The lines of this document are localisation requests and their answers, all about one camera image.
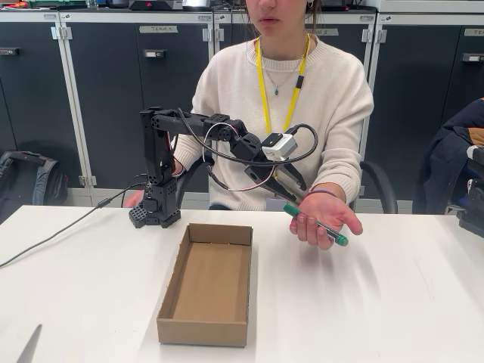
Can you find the green capped black marker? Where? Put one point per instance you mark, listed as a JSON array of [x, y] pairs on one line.
[[329, 231]]

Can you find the person's right forearm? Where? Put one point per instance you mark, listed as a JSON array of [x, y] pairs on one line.
[[189, 151]]

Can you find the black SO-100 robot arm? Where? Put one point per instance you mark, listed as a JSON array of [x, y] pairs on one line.
[[155, 151]]

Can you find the person's left forearm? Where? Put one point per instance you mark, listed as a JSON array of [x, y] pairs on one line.
[[336, 174]]

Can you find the person in cream sweater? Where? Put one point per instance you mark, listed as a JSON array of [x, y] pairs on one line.
[[234, 94]]

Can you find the person's left hand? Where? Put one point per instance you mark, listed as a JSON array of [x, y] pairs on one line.
[[325, 215]]

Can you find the person's right hand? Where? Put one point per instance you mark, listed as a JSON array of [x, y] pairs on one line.
[[132, 198]]

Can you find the pale name badge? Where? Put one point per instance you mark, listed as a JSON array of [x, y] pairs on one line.
[[272, 205]]

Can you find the purple wrist band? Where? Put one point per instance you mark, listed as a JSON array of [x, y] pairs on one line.
[[321, 191]]

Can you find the black office chair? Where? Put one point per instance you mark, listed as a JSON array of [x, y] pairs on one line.
[[382, 185]]

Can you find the brown cardboard box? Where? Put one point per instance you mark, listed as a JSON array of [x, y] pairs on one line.
[[208, 280]]

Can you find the dark navy jacket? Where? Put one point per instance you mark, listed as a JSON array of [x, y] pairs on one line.
[[435, 162]]

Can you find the grey tape label TEAM 3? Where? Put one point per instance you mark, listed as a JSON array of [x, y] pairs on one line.
[[329, 32]]

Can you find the grey tape label TEAM 4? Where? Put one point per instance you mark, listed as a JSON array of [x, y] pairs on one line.
[[159, 29]]

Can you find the light grey device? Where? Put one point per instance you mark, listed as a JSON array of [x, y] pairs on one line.
[[196, 4]]

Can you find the black flat device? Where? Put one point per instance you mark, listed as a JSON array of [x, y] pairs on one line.
[[336, 7]]

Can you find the black device with red mark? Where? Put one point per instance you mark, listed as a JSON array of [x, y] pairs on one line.
[[155, 4]]

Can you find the clear glass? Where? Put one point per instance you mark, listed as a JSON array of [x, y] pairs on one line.
[[92, 4]]

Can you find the grey tape label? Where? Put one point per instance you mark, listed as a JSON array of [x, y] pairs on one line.
[[474, 32]]

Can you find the grey black backpack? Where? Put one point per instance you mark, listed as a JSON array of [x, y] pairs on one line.
[[22, 181]]

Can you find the green box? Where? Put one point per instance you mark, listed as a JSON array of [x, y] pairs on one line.
[[56, 4]]

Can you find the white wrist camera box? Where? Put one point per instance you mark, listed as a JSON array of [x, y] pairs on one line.
[[280, 147]]

